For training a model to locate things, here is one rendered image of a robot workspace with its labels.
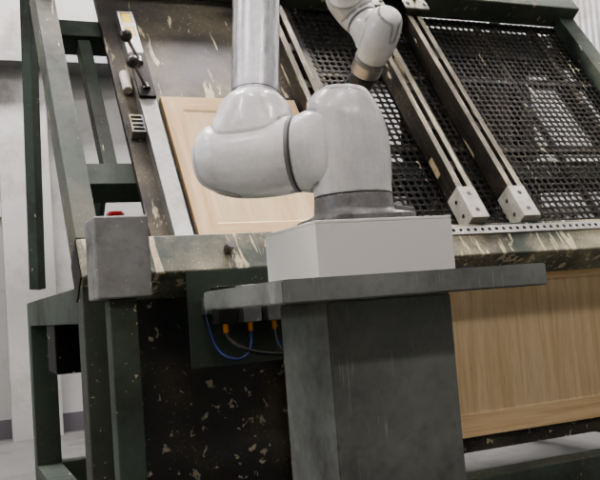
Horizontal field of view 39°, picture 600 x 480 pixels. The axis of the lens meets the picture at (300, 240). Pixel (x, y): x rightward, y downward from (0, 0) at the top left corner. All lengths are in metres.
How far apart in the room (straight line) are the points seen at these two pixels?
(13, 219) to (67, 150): 3.25
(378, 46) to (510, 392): 1.20
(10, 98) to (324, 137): 4.23
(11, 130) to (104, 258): 3.83
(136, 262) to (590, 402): 1.74
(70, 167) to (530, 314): 1.54
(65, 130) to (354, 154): 1.02
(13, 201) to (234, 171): 3.99
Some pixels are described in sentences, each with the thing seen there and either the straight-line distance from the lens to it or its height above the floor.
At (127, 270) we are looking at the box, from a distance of 1.85.
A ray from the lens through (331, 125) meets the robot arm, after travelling 1.59.
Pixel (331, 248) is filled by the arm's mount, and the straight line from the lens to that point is 1.47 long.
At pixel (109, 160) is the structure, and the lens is 2.44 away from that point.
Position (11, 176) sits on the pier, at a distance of 5.58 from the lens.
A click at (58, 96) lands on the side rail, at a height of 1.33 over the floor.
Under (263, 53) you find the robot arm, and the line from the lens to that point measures 1.76.
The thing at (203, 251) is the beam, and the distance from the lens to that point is 2.13.
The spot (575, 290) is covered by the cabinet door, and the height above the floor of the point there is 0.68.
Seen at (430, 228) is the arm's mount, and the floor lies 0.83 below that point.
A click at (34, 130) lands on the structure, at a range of 3.33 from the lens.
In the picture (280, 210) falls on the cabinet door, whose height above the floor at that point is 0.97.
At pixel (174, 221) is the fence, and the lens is 2.19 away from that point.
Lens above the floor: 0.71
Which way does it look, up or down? 4 degrees up
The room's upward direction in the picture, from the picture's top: 4 degrees counter-clockwise
